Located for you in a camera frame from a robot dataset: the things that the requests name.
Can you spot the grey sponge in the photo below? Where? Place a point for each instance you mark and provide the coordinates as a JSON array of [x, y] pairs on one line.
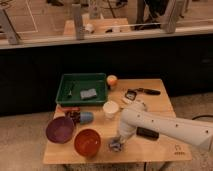
[[88, 94]]

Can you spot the red-orange bowl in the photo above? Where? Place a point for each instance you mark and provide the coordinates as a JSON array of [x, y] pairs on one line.
[[87, 143]]

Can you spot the green plastic tray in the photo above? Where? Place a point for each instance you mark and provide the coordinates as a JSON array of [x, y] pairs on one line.
[[82, 81]]

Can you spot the purple bowl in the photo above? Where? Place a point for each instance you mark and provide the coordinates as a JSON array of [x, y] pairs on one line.
[[60, 130]]

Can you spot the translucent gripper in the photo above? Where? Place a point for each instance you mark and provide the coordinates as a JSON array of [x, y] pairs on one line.
[[119, 139]]

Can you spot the blue cup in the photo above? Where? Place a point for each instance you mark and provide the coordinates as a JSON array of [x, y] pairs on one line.
[[86, 117]]

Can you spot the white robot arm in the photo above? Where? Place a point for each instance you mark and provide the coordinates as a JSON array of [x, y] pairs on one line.
[[193, 132]]

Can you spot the orange fruit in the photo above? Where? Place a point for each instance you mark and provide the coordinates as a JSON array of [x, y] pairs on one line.
[[111, 80]]

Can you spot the black handled peeler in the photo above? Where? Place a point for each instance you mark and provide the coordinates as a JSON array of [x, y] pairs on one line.
[[132, 93]]

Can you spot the blue-grey towel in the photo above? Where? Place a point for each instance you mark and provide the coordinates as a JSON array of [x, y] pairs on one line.
[[114, 146]]

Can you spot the black remote control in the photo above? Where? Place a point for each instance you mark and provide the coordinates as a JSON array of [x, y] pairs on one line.
[[146, 133]]

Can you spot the red handled tool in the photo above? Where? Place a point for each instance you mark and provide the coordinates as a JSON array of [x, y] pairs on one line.
[[68, 109]]

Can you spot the white paper cup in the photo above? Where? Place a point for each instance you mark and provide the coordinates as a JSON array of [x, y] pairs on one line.
[[110, 108]]

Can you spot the banana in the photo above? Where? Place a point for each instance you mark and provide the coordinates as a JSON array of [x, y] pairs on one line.
[[127, 101]]

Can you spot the small dark object in tray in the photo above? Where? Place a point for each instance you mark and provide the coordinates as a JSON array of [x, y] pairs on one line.
[[70, 90]]

